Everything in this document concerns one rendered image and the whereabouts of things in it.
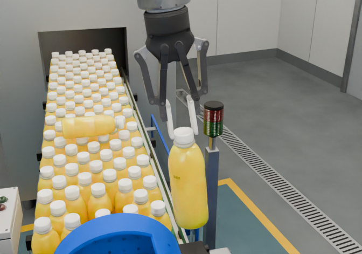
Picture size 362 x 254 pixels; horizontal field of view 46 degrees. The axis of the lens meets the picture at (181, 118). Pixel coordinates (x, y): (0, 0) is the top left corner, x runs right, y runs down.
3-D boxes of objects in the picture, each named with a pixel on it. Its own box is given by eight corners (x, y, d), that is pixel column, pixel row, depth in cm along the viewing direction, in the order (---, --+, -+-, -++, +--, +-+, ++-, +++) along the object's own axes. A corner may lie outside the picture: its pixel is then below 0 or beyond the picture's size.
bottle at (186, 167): (186, 205, 93) (179, 128, 86) (215, 214, 90) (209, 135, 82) (168, 223, 88) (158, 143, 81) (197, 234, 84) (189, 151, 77)
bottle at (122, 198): (137, 228, 135) (134, 178, 127) (142, 243, 129) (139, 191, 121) (115, 232, 133) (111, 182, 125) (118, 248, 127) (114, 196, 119)
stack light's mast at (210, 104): (206, 154, 138) (207, 109, 131) (200, 145, 143) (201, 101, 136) (224, 152, 139) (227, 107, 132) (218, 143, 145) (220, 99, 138)
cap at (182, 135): (181, 134, 84) (180, 125, 83) (197, 137, 82) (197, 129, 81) (169, 142, 81) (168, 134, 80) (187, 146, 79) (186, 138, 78)
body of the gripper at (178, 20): (142, 15, 68) (151, 71, 71) (194, 6, 69) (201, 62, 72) (137, 8, 74) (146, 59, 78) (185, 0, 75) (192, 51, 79)
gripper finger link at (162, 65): (169, 45, 72) (161, 45, 72) (166, 108, 76) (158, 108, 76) (166, 40, 76) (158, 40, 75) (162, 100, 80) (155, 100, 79)
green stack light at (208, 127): (206, 137, 135) (206, 123, 133) (200, 129, 141) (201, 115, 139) (225, 135, 136) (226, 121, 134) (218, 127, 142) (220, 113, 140)
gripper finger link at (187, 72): (170, 39, 76) (178, 36, 76) (190, 95, 80) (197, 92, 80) (174, 45, 72) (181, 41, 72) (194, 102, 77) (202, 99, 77)
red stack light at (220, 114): (206, 123, 133) (207, 111, 131) (201, 115, 139) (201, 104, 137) (226, 121, 134) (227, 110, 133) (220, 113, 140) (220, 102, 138)
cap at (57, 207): (65, 213, 112) (64, 208, 112) (50, 215, 112) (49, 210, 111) (65, 205, 116) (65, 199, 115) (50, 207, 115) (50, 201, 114)
